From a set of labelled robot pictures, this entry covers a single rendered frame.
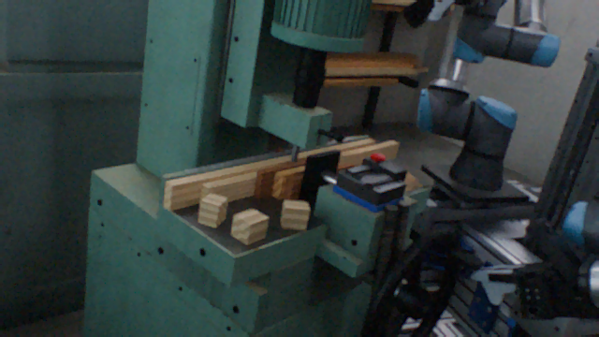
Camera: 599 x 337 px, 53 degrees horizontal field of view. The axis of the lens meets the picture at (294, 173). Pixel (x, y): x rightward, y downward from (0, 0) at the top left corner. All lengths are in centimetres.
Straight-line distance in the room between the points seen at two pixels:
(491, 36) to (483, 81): 343
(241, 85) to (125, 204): 37
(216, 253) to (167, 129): 45
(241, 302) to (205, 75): 46
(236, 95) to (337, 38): 26
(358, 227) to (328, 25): 36
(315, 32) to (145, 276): 63
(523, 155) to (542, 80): 55
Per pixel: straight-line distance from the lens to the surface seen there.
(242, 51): 121
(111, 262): 145
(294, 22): 109
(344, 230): 109
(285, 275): 108
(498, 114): 168
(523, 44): 143
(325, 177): 117
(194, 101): 127
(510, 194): 176
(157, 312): 134
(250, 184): 115
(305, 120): 115
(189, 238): 104
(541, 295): 107
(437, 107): 168
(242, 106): 122
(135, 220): 132
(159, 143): 139
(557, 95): 454
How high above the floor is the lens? 139
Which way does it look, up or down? 22 degrees down
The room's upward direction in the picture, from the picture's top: 11 degrees clockwise
